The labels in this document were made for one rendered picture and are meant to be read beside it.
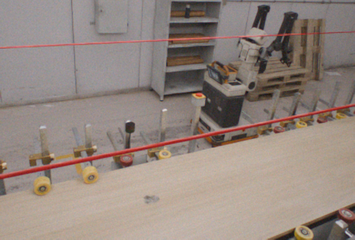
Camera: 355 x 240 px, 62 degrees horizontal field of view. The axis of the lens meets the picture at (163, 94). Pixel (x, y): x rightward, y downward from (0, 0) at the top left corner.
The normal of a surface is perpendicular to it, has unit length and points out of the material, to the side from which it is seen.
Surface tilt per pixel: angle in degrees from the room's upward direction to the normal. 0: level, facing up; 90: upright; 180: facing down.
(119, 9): 90
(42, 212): 0
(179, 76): 90
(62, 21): 90
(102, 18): 90
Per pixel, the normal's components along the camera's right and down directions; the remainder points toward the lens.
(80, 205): 0.07, -0.90
